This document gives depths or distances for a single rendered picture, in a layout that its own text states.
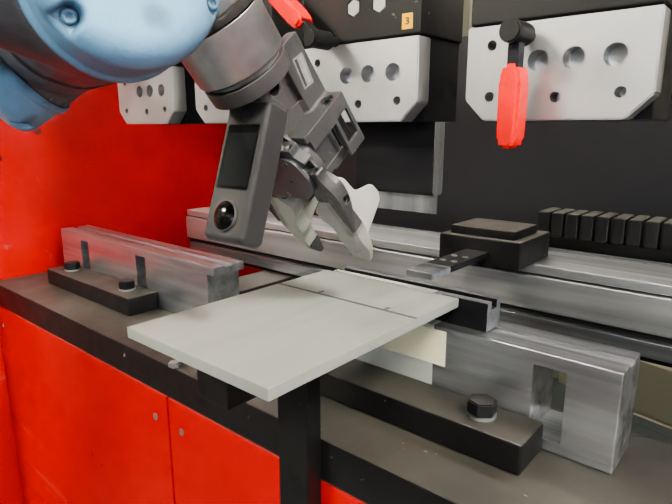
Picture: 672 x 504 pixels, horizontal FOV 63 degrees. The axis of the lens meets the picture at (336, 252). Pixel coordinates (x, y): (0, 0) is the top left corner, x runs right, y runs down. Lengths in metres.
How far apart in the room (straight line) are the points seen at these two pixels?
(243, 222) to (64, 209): 0.91
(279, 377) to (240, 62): 0.22
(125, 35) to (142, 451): 0.72
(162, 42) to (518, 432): 0.43
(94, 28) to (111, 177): 1.14
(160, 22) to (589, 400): 0.45
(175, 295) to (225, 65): 0.56
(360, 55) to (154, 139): 0.88
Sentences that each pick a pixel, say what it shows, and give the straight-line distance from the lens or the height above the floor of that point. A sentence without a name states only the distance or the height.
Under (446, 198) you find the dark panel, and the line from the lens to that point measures 1.16.
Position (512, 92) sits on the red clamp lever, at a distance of 0.46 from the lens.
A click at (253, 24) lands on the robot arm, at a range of 0.42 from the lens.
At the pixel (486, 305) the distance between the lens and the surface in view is 0.57.
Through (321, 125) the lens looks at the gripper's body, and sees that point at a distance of 0.47.
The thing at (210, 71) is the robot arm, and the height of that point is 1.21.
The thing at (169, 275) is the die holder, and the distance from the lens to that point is 0.92.
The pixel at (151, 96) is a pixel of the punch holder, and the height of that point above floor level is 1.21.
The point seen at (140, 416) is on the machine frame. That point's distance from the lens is 0.85.
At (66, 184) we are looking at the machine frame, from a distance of 1.30.
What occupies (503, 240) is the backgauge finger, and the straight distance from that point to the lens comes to 0.77.
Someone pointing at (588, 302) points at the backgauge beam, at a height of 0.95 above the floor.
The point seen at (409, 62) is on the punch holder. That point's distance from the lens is 0.55.
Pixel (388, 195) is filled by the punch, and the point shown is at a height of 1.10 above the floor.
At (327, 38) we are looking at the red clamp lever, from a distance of 0.59.
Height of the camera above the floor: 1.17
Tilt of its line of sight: 13 degrees down
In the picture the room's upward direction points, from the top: straight up
